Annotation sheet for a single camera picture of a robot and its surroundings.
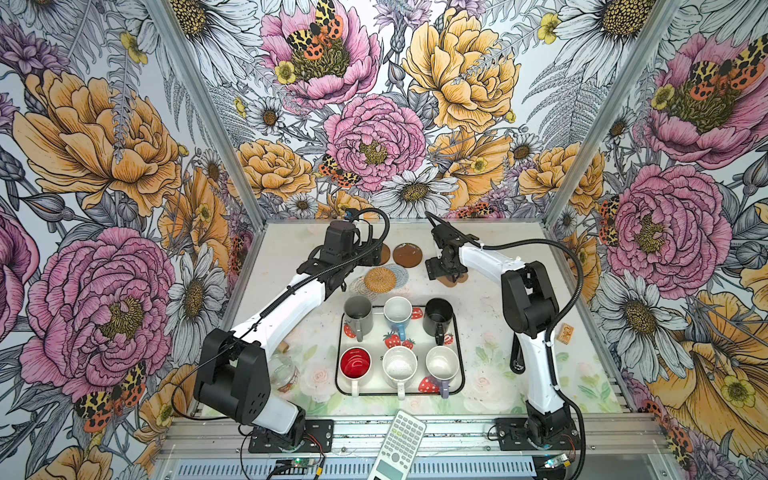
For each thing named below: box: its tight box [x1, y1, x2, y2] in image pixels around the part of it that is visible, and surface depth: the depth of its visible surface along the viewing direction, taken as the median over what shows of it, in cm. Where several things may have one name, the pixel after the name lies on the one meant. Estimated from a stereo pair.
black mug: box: [423, 297, 454, 345], surface depth 90 cm
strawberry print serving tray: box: [335, 306, 466, 396], surface depth 91 cm
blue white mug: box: [383, 296, 413, 341], surface depth 89 cm
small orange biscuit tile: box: [556, 323, 575, 345], surface depth 93 cm
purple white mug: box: [425, 346, 460, 399], surface depth 86 cm
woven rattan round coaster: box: [364, 267, 397, 294], surface depth 105 cm
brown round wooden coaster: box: [393, 242, 423, 268], surface depth 114 cm
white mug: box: [382, 346, 418, 400], surface depth 81 cm
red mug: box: [339, 346, 372, 397], surface depth 81 cm
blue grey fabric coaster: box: [383, 263, 409, 288], surface depth 107 cm
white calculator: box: [367, 410, 427, 480], surface depth 73 cm
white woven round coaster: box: [349, 276, 379, 301], surface depth 103 cm
